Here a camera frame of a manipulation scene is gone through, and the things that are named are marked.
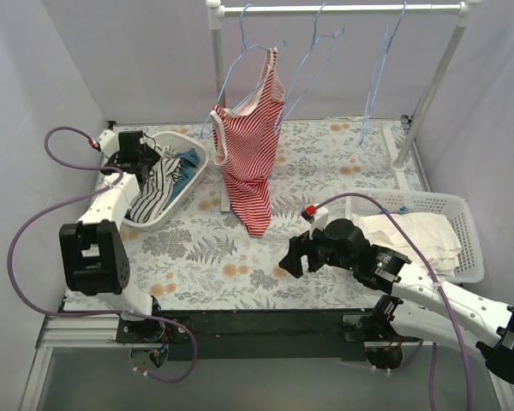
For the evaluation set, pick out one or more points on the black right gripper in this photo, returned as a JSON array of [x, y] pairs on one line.
[[307, 249]]

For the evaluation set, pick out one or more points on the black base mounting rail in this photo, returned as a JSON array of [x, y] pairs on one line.
[[344, 334]]

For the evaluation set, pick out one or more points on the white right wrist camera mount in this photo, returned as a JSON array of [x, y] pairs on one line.
[[316, 216]]

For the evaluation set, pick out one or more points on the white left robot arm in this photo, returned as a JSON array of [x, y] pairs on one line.
[[95, 261]]

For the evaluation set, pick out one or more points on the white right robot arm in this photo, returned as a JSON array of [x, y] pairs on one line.
[[491, 322]]

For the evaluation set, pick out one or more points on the white metal clothes rack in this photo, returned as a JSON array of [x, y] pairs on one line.
[[216, 12]]

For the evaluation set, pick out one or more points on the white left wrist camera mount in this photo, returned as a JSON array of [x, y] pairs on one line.
[[107, 143]]

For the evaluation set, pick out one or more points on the white rectangular laundry basket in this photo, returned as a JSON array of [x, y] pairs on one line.
[[456, 210]]

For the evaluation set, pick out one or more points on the floral patterned table mat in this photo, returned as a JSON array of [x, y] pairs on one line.
[[204, 258]]

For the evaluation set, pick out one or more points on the red white striped tank top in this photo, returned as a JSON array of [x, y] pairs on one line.
[[246, 142]]

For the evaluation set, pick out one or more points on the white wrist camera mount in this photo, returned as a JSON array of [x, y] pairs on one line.
[[107, 143], [316, 216]]

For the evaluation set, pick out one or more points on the blue garment in basket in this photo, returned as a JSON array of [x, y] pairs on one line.
[[189, 161]]

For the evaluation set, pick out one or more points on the white folded cloth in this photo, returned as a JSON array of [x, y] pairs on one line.
[[432, 234]]

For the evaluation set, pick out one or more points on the white oval laundry basket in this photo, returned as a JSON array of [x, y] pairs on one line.
[[184, 188]]

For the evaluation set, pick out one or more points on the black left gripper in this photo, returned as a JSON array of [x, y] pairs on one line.
[[141, 162]]

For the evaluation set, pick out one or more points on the black white striped tank top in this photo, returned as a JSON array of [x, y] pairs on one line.
[[156, 191]]

